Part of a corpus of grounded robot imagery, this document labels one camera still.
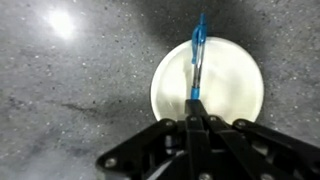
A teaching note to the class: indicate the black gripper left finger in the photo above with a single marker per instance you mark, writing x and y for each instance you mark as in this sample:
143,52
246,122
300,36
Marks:
156,156

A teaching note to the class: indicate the blue pen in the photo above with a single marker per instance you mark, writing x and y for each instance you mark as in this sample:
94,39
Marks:
197,50

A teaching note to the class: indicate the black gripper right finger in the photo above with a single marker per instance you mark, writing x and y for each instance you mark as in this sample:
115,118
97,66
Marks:
240,153

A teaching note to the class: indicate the white bowl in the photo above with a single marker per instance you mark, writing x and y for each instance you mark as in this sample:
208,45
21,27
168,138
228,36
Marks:
226,83

